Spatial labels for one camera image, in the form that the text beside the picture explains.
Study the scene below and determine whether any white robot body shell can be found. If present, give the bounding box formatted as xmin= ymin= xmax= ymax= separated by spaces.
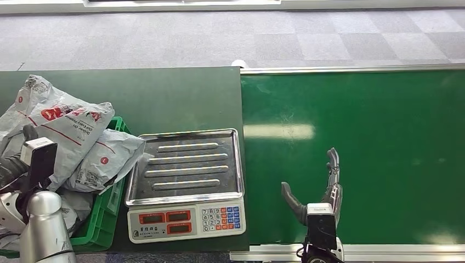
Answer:
xmin=0 ymin=191 xmax=27 ymax=235

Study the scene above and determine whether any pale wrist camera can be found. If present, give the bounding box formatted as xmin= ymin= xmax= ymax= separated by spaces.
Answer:
xmin=306 ymin=202 xmax=339 ymax=251
xmin=20 ymin=137 xmax=59 ymax=191

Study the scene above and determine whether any grey red-printed courier package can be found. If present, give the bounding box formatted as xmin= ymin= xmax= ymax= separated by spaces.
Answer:
xmin=0 ymin=74 xmax=116 ymax=192
xmin=63 ymin=129 xmax=146 ymax=195
xmin=58 ymin=188 xmax=94 ymax=235

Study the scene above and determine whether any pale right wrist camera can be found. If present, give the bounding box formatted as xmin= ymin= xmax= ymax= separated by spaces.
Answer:
xmin=306 ymin=202 xmax=339 ymax=251

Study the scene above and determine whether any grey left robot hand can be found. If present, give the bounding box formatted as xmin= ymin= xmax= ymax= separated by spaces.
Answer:
xmin=22 ymin=124 xmax=39 ymax=145

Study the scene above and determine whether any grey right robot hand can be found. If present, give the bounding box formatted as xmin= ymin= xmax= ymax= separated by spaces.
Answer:
xmin=281 ymin=147 xmax=344 ymax=227

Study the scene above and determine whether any green conveyor belt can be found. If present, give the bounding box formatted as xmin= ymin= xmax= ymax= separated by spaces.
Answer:
xmin=240 ymin=70 xmax=465 ymax=246

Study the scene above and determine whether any electronic scale with steel tray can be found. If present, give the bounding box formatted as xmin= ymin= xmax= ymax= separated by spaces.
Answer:
xmin=124 ymin=128 xmax=248 ymax=244

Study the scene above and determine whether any aluminium conveyor side rail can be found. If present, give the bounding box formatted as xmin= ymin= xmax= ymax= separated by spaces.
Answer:
xmin=240 ymin=63 xmax=465 ymax=76
xmin=230 ymin=243 xmax=465 ymax=263

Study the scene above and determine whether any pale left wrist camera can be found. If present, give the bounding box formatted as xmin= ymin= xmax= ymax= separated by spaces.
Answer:
xmin=20 ymin=137 xmax=59 ymax=191

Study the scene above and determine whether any green plastic crate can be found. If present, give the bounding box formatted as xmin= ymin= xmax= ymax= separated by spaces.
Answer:
xmin=0 ymin=116 xmax=132 ymax=259

